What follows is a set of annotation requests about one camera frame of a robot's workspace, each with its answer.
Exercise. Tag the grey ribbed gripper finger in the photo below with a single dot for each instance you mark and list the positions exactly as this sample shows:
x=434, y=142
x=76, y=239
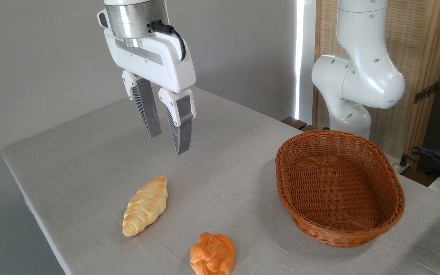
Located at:
x=181, y=126
x=149, y=107

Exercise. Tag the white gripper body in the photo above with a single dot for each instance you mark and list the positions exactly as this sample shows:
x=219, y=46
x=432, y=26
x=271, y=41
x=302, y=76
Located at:
x=166, y=67

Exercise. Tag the long braided bread loaf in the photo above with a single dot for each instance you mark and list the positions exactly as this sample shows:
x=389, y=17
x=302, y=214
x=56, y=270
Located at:
x=145, y=206

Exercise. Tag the round orange knotted bread roll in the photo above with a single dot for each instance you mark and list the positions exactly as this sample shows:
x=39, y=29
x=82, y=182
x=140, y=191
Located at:
x=212, y=255

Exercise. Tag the brown oval wicker basket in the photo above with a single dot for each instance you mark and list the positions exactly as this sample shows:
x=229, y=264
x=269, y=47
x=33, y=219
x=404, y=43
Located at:
x=338, y=191

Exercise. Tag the grey tablecloth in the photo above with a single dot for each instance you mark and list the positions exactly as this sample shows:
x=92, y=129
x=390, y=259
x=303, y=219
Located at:
x=90, y=164

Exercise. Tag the dark brown wooden furniture piece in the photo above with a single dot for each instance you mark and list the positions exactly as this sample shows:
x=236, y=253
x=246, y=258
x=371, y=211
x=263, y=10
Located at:
x=294, y=123

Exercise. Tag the white power strip with plug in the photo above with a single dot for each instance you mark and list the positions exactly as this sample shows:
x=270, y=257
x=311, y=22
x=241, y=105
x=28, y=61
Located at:
x=403, y=165

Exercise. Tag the dark metal screen hinge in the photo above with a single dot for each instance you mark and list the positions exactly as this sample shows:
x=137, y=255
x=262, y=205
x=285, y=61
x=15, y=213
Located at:
x=425, y=93

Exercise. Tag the wooden bamboo folding screen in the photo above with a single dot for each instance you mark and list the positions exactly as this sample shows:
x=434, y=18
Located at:
x=414, y=46

